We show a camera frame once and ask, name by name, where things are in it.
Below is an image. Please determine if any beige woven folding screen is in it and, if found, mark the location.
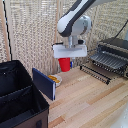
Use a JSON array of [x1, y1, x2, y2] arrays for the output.
[[0, 0, 128, 77]]

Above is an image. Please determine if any dark blue book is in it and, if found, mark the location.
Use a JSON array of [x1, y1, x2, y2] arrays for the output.
[[31, 67, 57, 102]]

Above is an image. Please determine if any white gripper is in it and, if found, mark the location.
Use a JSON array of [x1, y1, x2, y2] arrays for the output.
[[52, 40, 89, 68]]

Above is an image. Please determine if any red plastic cup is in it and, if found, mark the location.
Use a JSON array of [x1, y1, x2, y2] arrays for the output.
[[57, 57, 72, 73]]

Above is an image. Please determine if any bowl with yellow contents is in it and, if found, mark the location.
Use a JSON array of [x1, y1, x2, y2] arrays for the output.
[[47, 73, 63, 89]]

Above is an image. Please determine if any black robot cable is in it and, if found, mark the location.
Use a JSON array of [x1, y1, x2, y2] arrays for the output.
[[86, 28, 128, 54]]

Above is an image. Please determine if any black fabric storage box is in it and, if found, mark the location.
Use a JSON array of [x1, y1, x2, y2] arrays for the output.
[[0, 59, 50, 128]]

